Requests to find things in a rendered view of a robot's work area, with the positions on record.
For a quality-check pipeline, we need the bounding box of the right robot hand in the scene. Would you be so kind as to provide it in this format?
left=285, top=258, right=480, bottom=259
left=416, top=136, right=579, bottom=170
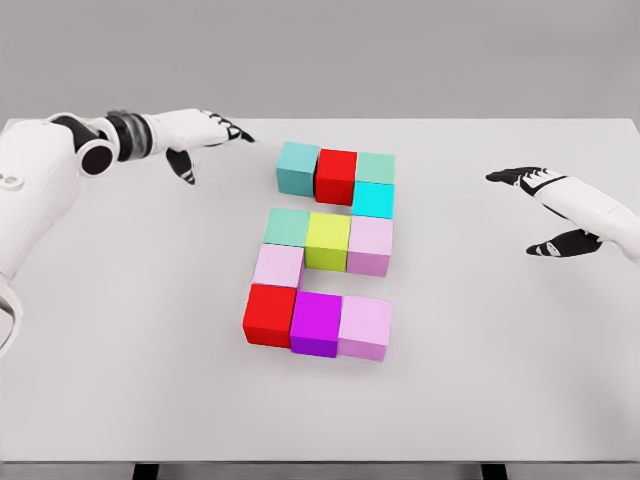
left=485, top=166, right=614, bottom=258

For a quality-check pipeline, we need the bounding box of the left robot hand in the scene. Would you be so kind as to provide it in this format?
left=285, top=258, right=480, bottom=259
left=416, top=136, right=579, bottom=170
left=165, top=108, right=257, bottom=187

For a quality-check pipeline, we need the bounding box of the teal cube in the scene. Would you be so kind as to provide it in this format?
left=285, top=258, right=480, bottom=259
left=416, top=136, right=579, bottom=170
left=275, top=140, right=321, bottom=198

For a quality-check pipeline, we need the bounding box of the mint green cube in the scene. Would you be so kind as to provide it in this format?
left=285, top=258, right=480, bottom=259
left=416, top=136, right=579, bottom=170
left=355, top=151, right=397, bottom=185
left=264, top=207, right=312, bottom=249

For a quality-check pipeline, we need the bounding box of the red cube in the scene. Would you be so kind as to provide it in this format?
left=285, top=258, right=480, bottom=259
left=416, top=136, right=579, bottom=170
left=313, top=147, right=359, bottom=207
left=242, top=283, right=299, bottom=349

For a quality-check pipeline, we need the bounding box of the pale pink cube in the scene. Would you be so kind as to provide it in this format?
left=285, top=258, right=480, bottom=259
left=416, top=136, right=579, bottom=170
left=337, top=294, right=394, bottom=363
left=346, top=215, right=395, bottom=277
left=252, top=242, right=307, bottom=290

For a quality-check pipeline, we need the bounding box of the yellow cube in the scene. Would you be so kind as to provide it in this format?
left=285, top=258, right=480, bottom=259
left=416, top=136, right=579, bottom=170
left=304, top=211, right=353, bottom=274

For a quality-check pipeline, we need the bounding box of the cyan cube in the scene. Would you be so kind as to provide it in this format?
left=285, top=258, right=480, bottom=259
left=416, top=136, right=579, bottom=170
left=351, top=181, right=396, bottom=221

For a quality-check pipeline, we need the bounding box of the magenta cube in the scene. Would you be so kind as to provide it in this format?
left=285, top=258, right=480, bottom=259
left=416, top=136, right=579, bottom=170
left=289, top=291, right=344, bottom=359

